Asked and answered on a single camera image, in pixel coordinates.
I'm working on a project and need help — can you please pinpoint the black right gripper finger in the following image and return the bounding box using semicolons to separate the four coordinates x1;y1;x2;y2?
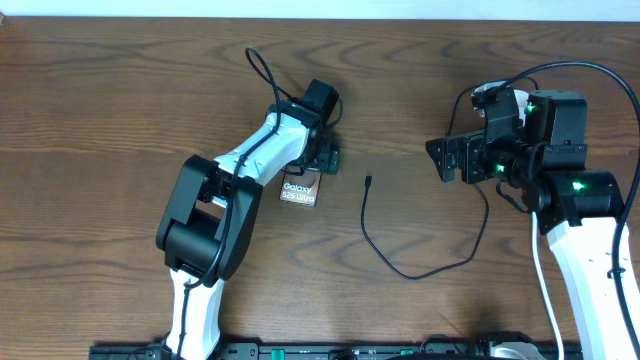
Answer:
425;137;451;155
428;149;457;182

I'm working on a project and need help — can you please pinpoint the Samsung Galaxy smartphone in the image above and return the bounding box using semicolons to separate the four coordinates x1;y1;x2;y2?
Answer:
279;172;322;207

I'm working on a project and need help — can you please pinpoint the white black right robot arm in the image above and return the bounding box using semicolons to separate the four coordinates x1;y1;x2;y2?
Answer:
425;82;639;359

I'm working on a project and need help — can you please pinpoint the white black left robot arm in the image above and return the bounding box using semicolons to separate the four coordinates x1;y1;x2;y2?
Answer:
156;79;343;359

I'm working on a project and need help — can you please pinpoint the black USB charging cable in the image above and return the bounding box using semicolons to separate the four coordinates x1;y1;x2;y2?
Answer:
360;172;491;281

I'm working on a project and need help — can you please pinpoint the white socket power cord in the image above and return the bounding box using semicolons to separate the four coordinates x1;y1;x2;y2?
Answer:
529;212;566;360

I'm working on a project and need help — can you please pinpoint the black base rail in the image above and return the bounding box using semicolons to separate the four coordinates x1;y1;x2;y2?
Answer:
88;329;592;360

